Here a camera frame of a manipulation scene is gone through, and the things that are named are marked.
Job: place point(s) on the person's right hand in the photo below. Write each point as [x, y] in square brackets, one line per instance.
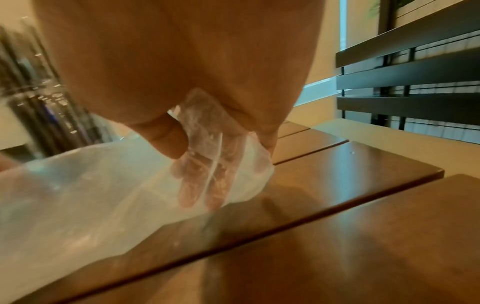
[168, 59]

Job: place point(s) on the transparent plastic cup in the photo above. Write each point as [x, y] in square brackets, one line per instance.
[67, 127]

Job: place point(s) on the clear plastic zip bag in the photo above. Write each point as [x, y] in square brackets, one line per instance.
[93, 207]

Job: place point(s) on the beige padded bench seat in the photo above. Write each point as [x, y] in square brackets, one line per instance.
[412, 142]

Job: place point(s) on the black slatted bench backrest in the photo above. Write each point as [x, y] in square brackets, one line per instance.
[412, 77]

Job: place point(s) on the beige roller blind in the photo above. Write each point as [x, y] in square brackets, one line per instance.
[330, 35]
[362, 20]

